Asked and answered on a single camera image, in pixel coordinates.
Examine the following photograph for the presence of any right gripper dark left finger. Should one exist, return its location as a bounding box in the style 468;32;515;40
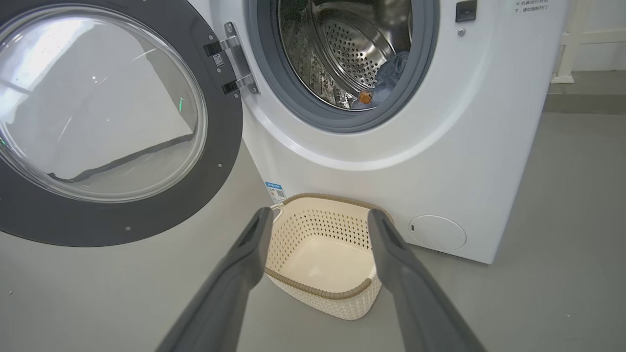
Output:
156;207;274;352

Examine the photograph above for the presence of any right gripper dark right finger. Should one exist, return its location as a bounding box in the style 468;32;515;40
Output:
367;209;487;352

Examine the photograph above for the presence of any black round glass washer door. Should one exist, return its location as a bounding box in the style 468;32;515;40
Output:
0;0;244;247

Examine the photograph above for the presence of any blue cartoon print garment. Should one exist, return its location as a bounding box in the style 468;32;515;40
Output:
374;51;410;93
352;78;392;109

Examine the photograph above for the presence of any white front-load washing machine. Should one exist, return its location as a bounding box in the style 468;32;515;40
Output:
188;0;570;264

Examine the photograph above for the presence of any stainless steel washing machine drum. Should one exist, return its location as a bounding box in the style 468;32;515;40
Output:
278;0;414;110

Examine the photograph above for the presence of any round white filter cover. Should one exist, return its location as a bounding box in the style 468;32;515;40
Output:
408;215;468;252

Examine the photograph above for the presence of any cream perforated basket brown rim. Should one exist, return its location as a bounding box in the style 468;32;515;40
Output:
264;193;394;321

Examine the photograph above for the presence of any blue energy label sticker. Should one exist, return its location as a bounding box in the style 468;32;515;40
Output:
265;181;288;205

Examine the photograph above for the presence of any white metal rack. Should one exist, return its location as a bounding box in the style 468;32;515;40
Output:
552;0;626;85

